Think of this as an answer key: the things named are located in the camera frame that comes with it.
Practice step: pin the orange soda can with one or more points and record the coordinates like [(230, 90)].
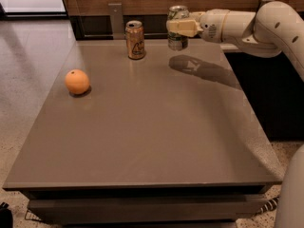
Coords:
[(134, 40)]

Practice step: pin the orange fruit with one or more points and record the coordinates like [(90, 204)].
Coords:
[(77, 82)]

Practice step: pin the left metal wall bracket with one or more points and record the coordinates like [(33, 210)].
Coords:
[(116, 20)]

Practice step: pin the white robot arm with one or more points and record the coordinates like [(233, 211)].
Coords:
[(274, 28)]

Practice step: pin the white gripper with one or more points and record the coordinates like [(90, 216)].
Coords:
[(211, 27)]

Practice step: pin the grey table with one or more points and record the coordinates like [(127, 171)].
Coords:
[(169, 140)]

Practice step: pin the green white 7up can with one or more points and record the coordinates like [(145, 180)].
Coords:
[(175, 41)]

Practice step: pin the black object on floor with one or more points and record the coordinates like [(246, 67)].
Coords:
[(6, 219)]

